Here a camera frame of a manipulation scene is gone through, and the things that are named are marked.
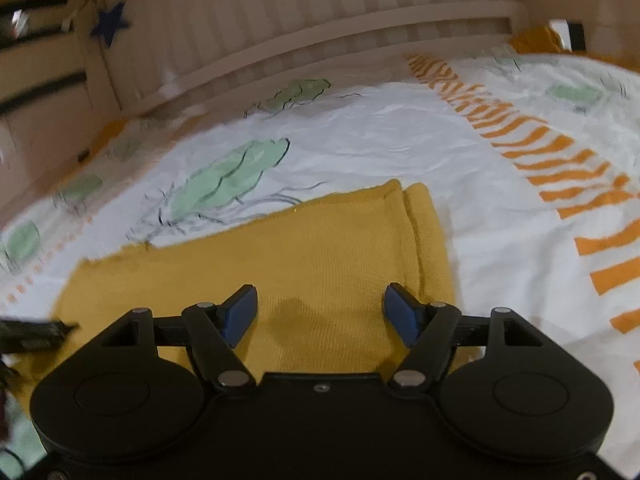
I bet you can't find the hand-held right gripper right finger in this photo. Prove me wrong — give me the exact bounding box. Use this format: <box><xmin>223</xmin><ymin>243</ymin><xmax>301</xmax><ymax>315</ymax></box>
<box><xmin>383</xmin><ymin>282</ymin><xmax>552</xmax><ymax>394</ymax></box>

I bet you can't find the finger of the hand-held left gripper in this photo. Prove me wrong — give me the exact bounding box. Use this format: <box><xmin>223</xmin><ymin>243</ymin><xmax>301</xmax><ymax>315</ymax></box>
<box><xmin>0</xmin><ymin>317</ymin><xmax>81</xmax><ymax>355</ymax></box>

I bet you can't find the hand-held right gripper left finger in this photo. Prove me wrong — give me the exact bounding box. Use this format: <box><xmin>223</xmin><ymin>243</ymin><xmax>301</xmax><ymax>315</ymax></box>
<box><xmin>91</xmin><ymin>283</ymin><xmax>260</xmax><ymax>394</ymax></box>

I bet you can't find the yellow knitted sweater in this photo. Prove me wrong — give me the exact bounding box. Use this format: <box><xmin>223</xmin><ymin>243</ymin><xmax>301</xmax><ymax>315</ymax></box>
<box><xmin>52</xmin><ymin>179</ymin><xmax>459</xmax><ymax>397</ymax></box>

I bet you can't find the white leaf-print bed sheet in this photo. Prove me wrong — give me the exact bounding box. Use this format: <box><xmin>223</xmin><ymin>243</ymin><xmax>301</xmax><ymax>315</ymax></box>
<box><xmin>0</xmin><ymin>51</ymin><xmax>640</xmax><ymax>480</ymax></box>

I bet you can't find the blue star decoration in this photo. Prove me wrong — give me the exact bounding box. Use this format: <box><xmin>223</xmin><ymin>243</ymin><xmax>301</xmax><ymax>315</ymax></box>
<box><xmin>90</xmin><ymin>2</ymin><xmax>130</xmax><ymax>49</ymax></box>

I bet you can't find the wooden bed frame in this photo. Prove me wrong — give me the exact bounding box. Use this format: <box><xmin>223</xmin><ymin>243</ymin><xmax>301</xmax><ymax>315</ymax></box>
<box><xmin>0</xmin><ymin>0</ymin><xmax>640</xmax><ymax>211</ymax></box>

